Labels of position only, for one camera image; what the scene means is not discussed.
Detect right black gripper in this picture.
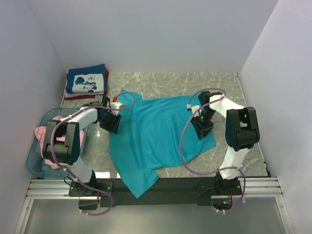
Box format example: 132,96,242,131
190,109,216,140

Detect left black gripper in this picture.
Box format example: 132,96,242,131
98,109,122,134

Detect teal t-shirt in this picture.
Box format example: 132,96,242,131
109,89,216,198

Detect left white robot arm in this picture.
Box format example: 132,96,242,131
41,96,124,196

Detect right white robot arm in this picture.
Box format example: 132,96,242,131
187,90,260,195

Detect folded blue printed t-shirt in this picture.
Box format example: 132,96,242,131
65,64,107,94

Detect folded red t-shirt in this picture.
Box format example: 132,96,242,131
64,70,110,100

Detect pink t-shirt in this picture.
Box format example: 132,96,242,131
35,117,88,173

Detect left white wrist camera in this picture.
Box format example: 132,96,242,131
110,97,124,111

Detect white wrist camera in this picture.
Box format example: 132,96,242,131
110,97,124,111
187,104,201,117

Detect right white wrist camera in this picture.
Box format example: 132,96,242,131
187,104,201,117

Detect aluminium rail frame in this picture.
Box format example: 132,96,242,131
14,177,294,234

